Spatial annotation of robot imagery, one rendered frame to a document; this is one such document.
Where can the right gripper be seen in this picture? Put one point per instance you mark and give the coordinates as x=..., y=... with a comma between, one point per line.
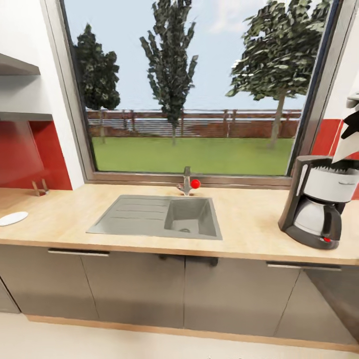
x=353, y=122

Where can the coffee maker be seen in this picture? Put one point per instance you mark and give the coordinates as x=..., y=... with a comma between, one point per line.
x=318, y=195

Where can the fixed window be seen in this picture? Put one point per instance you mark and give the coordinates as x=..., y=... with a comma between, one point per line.
x=233, y=89

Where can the cabinet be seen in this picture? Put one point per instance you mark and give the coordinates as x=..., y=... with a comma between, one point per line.
x=316, y=302

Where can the paper coffee filter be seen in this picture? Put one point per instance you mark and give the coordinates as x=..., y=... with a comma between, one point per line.
x=346, y=146

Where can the water glass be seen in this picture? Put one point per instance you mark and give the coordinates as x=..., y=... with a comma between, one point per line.
x=40, y=187

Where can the drop in sink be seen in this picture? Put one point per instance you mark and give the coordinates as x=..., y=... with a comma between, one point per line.
x=161, y=216

